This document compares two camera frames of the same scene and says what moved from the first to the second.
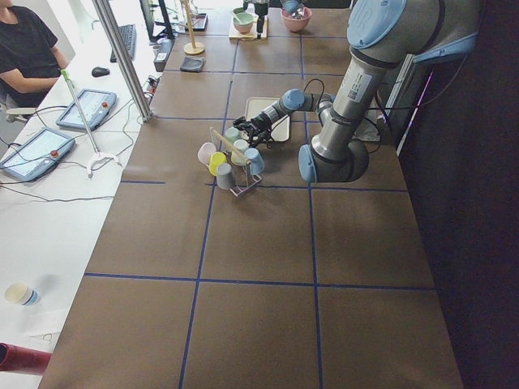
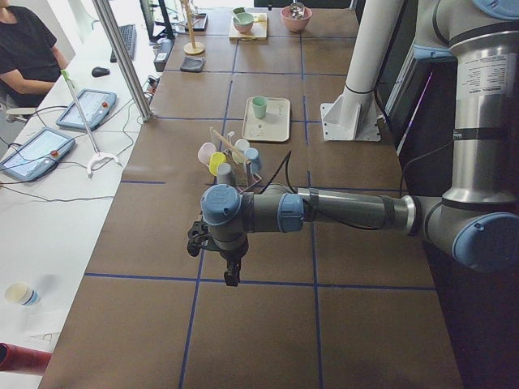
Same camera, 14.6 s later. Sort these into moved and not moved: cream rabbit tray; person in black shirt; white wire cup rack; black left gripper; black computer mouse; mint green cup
Moved: black left gripper; mint green cup
Not moved: cream rabbit tray; person in black shirt; black computer mouse; white wire cup rack
